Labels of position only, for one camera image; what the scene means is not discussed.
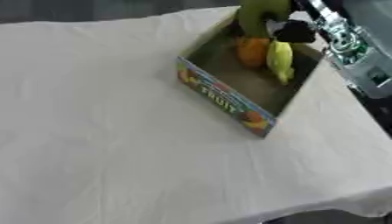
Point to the large green toy fruit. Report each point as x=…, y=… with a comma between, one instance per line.
x=258, y=17

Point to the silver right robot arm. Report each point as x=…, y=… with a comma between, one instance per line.
x=357, y=55

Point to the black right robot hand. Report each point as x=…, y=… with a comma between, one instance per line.
x=296, y=32

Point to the cardboard box with colourful print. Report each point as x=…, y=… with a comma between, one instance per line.
x=240, y=87

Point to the orange toy fruit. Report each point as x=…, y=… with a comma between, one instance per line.
x=252, y=52

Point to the yellow-green toy fruit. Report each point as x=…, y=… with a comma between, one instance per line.
x=280, y=59

